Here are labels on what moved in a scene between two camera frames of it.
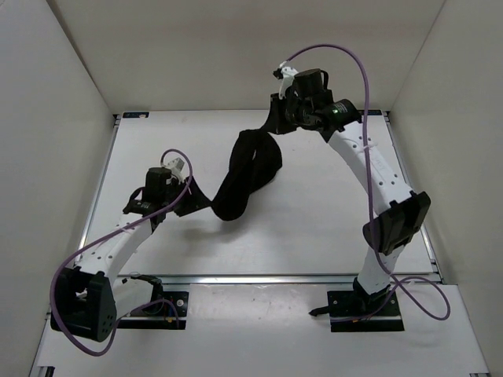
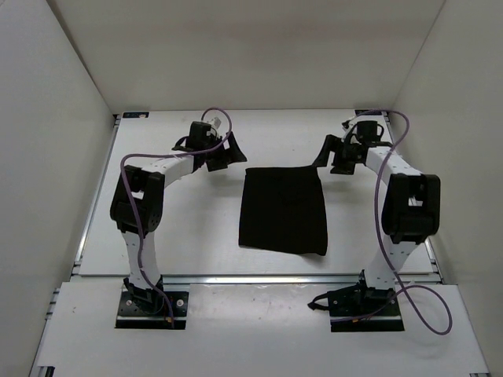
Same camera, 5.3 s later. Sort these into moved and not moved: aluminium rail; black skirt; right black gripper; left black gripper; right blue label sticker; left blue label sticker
Moved: left black gripper; right black gripper; black skirt
Not moved: left blue label sticker; aluminium rail; right blue label sticker
